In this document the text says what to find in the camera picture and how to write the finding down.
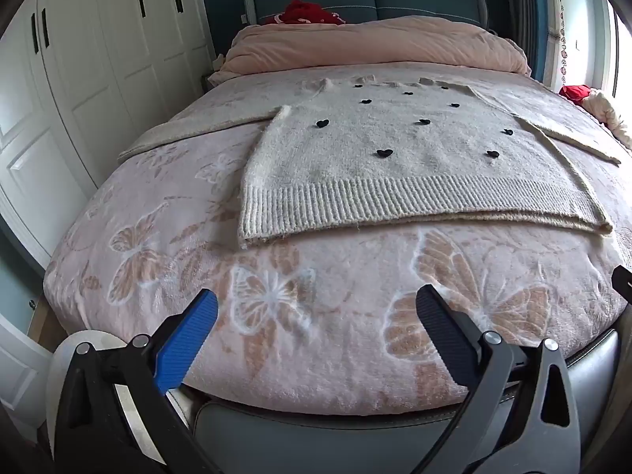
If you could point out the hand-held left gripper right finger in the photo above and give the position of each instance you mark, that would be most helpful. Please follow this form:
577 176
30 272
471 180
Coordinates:
442 335

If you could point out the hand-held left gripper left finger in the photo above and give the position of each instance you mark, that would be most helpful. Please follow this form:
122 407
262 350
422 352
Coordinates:
190 338

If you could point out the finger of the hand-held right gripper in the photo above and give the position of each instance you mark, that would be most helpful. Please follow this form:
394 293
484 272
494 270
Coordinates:
622 281

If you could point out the cream knit sweater black hearts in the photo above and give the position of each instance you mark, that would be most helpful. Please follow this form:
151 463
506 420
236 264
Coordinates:
370 173

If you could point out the pink butterfly blanket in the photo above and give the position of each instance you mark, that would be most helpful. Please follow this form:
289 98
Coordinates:
296 345

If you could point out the cream crumpled cloth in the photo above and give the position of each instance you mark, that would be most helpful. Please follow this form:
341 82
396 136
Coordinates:
605 108

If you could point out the small red cushion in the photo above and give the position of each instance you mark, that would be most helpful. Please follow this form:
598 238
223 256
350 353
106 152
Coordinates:
575 94

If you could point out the white wardrobe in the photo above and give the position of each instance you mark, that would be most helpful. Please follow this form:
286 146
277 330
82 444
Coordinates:
98 84

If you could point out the grey blue curtain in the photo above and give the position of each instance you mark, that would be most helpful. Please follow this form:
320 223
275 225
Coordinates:
526 19

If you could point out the pink duvet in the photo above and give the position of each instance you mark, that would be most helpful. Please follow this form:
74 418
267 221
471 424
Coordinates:
370 44

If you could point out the blue padded headboard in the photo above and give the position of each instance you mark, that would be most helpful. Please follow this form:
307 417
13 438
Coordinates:
395 0

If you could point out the red cloth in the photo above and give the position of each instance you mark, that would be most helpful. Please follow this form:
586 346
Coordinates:
306 14

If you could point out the grey leather bed frame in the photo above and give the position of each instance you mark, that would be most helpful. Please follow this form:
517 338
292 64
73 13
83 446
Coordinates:
296 434

